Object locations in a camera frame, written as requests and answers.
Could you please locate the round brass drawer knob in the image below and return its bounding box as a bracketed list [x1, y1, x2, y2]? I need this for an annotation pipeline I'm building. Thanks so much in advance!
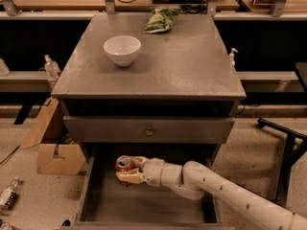
[145, 127, 154, 136]

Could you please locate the red coke can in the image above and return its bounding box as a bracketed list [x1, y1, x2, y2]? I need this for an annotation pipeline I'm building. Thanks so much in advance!
[115, 155, 134, 173]

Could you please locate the open grey middle drawer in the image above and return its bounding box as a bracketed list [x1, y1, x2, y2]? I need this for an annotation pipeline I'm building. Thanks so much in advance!
[60, 143, 235, 230]

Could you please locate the white pump bottle right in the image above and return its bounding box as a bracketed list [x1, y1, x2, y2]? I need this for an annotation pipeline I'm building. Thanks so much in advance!
[229, 48, 238, 68]

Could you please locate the black metal stand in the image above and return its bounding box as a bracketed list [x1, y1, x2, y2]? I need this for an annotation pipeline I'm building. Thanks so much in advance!
[256, 61, 307, 209]

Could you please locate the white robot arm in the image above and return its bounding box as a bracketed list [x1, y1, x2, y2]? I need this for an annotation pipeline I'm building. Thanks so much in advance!
[115, 155, 307, 230]

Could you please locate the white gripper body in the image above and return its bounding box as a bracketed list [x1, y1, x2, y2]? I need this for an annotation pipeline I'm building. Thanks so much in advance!
[142, 158, 165, 187]

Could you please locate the green chip bag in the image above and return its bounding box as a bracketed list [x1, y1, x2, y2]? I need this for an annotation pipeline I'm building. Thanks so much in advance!
[144, 7, 181, 34]

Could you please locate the clear bottle on floor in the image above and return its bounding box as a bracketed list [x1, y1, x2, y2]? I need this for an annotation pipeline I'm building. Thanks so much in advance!
[0, 177, 20, 210]

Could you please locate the white ceramic bowl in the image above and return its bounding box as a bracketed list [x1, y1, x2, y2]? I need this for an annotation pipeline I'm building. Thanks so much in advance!
[104, 35, 141, 67]

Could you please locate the grey drawer cabinet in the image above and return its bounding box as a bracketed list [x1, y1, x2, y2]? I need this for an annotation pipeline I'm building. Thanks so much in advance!
[51, 13, 248, 165]

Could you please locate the closed grey top drawer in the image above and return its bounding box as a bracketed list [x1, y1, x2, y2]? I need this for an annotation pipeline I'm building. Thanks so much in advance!
[63, 116, 234, 144]

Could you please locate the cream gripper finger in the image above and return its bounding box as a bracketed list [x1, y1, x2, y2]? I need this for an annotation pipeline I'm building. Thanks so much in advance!
[131, 156, 148, 169]
[116, 172, 143, 184]

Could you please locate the clear sanitizer bottle left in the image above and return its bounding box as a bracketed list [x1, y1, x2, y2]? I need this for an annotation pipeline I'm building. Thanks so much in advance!
[44, 55, 60, 80]

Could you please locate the brown cardboard box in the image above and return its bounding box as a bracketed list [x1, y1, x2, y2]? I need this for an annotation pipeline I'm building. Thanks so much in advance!
[20, 98, 87, 175]

